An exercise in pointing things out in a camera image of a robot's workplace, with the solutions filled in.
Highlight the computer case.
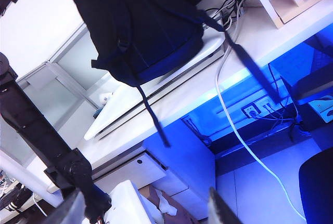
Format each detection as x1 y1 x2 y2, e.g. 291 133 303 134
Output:
299 94 333 131

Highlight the white plastic box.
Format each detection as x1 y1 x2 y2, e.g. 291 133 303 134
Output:
109 179 158 224

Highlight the closed silver laptop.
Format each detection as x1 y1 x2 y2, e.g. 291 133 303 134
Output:
83 35 227 141

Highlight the white drawer cabinet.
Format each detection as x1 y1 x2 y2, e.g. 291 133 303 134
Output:
91 150 216 221

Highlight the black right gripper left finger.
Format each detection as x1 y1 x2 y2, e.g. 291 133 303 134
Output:
43 189 87 224

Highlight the dark navy backpack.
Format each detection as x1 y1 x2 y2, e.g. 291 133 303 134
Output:
62 0 283 148

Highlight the black mesh office chair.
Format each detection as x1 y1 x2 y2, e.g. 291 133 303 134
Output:
298 153 333 224

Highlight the light wooden desk organizer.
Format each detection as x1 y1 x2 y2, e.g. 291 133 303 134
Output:
243 0 327 30

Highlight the white wall socket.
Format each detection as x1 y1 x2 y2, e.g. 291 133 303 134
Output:
240 96 287 120

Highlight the black cable bundle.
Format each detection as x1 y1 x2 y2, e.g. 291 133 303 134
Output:
267 62 306 143

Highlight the thick white cable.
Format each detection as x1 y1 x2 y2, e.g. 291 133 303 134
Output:
214 21 308 221

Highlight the white frame post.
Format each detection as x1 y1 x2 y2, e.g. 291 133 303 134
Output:
0 148 62 209

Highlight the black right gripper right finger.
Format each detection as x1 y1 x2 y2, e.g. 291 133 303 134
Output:
208 187 244 224

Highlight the glass desk partition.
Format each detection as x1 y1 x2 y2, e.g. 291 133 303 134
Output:
15 22 105 110

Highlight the white cup blue logo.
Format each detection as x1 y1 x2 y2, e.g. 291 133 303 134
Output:
98 91 115 106

